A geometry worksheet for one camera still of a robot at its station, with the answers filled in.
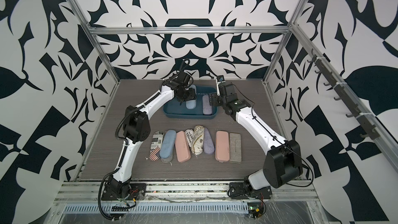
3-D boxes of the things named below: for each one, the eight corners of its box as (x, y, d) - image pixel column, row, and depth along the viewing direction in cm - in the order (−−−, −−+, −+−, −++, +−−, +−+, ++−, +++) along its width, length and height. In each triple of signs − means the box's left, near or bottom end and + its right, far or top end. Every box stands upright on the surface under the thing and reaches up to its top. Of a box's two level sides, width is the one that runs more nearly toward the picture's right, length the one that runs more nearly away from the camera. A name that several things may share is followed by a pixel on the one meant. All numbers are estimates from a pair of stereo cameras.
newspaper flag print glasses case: (149, 160, 85) (147, 158, 82) (154, 133, 95) (153, 130, 92) (159, 161, 85) (158, 158, 82) (163, 133, 95) (162, 130, 92)
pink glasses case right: (215, 162, 84) (216, 158, 80) (214, 135, 94) (214, 130, 90) (230, 162, 84) (232, 159, 80) (227, 135, 94) (228, 130, 90)
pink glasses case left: (178, 163, 84) (177, 160, 81) (175, 135, 94) (174, 132, 91) (191, 160, 85) (191, 157, 82) (186, 132, 95) (186, 129, 92)
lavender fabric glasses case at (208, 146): (203, 154, 87) (203, 150, 83) (203, 131, 96) (203, 127, 92) (214, 154, 87) (214, 150, 83) (212, 131, 96) (213, 127, 92)
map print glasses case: (191, 154, 86) (190, 151, 81) (194, 129, 95) (194, 124, 91) (202, 155, 85) (202, 152, 81) (204, 130, 95) (205, 125, 91)
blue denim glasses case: (160, 159, 84) (158, 157, 80) (164, 133, 94) (163, 129, 90) (173, 159, 84) (172, 157, 81) (176, 133, 94) (175, 129, 90)
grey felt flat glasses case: (229, 162, 83) (230, 160, 81) (229, 134, 93) (230, 132, 91) (241, 164, 82) (242, 162, 80) (240, 135, 93) (241, 133, 90)
